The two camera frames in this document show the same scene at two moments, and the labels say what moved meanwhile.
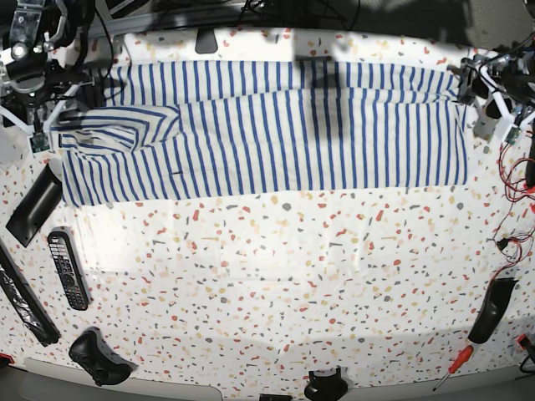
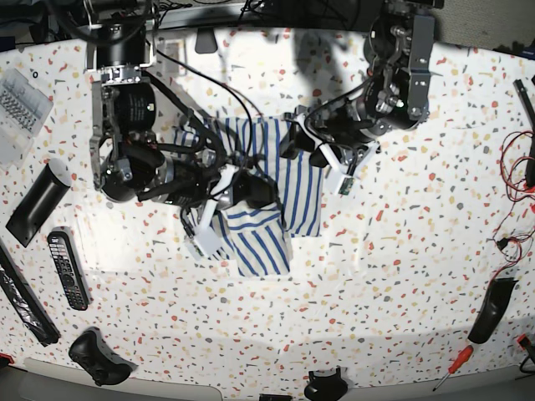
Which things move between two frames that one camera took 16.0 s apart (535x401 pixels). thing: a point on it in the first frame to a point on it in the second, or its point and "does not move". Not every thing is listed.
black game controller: [91, 351] does not move
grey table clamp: [206, 41] does not move
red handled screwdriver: [463, 357] does not move
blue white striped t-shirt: [194, 129] to [257, 236]
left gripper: [514, 92] to [344, 143]
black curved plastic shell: [497, 298] does not move
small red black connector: [523, 341] does not move
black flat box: [42, 200] does not move
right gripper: [33, 92] to [197, 180]
